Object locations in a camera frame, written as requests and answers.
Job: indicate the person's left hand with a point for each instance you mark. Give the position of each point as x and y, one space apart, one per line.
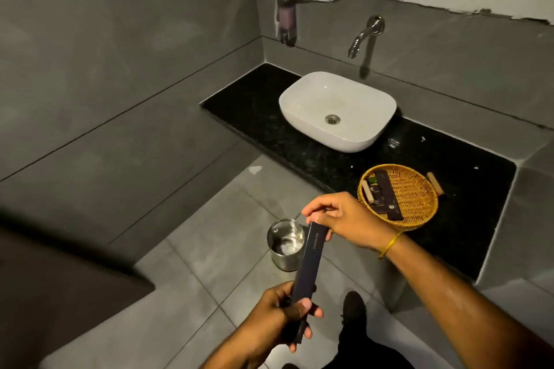
268 321

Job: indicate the person's right hand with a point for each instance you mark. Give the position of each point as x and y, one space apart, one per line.
355 219

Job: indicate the person's left middle finger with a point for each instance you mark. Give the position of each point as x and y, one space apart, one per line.
307 330

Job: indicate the person's left thumb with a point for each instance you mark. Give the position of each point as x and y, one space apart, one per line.
285 294

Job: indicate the person's right thumb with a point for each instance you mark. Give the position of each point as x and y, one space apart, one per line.
327 232

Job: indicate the dark blue slim box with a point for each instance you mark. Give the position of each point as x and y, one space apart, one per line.
308 265

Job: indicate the person's left forearm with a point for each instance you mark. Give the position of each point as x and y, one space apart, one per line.
225 358

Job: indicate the person's right forearm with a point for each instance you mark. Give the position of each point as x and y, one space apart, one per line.
458 308

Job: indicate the steel waste bin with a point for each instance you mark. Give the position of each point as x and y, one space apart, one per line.
286 245

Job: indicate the person's black shoe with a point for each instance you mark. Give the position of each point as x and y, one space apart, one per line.
354 310

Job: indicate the beige small packet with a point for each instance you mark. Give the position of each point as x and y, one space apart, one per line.
368 192

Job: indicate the dark small packet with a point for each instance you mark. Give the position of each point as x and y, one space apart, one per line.
375 200

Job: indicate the yellow wrist band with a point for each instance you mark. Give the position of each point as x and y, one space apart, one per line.
391 244

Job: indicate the person's dark trouser leg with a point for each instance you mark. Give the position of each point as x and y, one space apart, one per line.
368 353

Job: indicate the black slim box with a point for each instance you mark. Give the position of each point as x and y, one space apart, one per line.
387 195

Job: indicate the round wicker basket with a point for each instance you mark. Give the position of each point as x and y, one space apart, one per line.
415 195

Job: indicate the metal sink drain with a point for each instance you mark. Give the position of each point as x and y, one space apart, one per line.
332 119

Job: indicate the white ceramic sink basin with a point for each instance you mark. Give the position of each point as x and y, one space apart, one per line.
346 100

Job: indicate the dark brown door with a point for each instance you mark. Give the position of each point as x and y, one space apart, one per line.
56 295

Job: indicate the chrome wall faucet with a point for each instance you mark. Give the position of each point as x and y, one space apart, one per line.
368 31

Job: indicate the wall soap dispenser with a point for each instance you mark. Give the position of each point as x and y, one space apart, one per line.
286 18

